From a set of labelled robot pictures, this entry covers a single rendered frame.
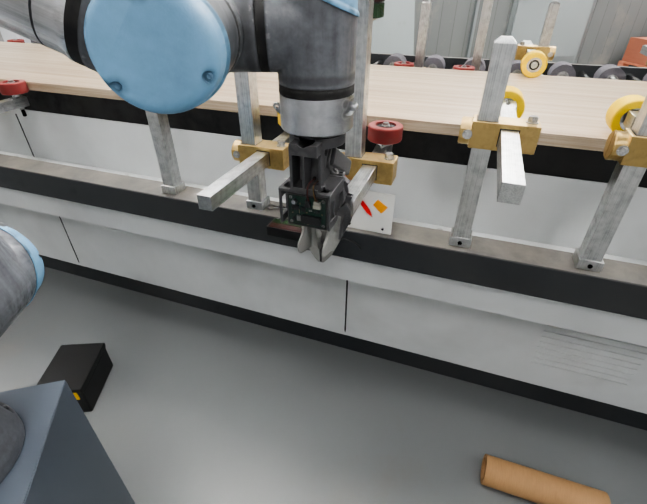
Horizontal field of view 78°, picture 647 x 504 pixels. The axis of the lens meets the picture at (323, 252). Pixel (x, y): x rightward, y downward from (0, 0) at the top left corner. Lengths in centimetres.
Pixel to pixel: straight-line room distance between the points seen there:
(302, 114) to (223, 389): 118
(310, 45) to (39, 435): 69
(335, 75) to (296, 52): 5
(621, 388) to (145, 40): 146
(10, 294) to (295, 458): 90
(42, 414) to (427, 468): 99
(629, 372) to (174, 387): 143
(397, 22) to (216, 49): 533
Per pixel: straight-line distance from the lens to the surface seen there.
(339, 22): 47
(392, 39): 558
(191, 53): 33
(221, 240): 118
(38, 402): 86
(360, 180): 79
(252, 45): 47
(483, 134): 82
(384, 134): 94
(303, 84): 47
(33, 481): 77
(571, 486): 139
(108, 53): 34
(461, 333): 138
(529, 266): 92
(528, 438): 152
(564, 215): 114
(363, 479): 132
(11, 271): 78
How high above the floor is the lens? 118
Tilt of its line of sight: 34 degrees down
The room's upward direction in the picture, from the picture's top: straight up
